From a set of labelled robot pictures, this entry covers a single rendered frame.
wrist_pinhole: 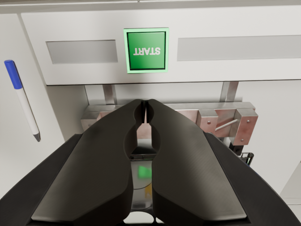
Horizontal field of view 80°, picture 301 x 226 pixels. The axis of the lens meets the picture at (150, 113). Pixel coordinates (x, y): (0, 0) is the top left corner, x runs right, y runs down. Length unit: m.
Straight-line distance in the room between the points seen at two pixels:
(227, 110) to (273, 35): 0.18
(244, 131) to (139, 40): 0.29
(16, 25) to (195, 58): 0.23
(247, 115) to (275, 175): 0.38
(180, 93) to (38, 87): 0.29
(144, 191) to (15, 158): 0.32
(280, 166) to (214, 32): 0.55
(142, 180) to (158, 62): 0.35
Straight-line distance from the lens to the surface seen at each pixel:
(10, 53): 0.31
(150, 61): 0.25
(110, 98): 0.41
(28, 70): 0.30
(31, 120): 0.34
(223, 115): 0.42
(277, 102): 0.55
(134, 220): 0.70
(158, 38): 0.25
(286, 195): 0.90
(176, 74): 0.27
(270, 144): 0.63
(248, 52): 0.29
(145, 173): 0.49
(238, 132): 0.43
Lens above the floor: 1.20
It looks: 57 degrees down
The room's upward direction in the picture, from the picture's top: 180 degrees clockwise
